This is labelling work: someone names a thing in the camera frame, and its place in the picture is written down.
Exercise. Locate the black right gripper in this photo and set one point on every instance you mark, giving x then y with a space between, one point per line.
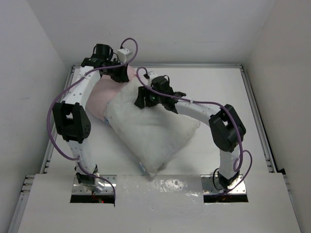
144 92

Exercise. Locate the white pillow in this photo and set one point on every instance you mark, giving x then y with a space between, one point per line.
154 135

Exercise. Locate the blue white pillow label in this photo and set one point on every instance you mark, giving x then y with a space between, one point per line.
142 167

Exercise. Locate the white front cover board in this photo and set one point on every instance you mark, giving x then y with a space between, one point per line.
168 204

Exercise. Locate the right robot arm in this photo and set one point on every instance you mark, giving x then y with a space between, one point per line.
226 127

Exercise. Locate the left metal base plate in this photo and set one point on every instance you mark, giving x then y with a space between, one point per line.
104 187

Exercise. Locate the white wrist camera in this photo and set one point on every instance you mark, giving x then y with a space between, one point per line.
123 55
152 75

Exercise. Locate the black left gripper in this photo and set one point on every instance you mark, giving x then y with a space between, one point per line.
123 76

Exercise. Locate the aluminium table frame rail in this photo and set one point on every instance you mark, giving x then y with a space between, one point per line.
219 83

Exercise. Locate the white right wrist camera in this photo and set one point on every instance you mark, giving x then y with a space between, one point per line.
152 75

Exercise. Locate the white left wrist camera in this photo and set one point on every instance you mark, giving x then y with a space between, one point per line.
123 55

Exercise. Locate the pink pillowcase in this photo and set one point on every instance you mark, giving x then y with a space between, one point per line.
102 93

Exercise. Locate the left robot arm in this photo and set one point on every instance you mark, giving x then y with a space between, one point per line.
71 119

